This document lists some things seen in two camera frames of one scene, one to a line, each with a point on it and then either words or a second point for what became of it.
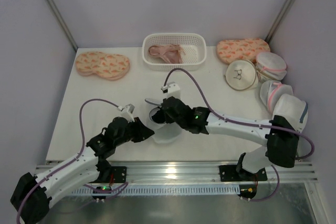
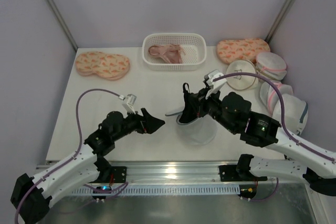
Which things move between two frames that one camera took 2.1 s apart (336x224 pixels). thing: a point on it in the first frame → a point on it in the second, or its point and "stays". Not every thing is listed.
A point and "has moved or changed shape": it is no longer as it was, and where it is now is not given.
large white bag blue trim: x=293 y=109 stays
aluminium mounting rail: x=201 y=172 stays
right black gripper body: x=166 y=109 → x=196 y=105
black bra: x=159 y=117 → x=191 y=104
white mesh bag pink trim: x=270 y=91 stays
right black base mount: x=234 y=173 stays
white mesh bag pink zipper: x=270 y=66 stays
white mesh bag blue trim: x=167 y=133 has moved or changed shape
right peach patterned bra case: x=229 y=50 stays
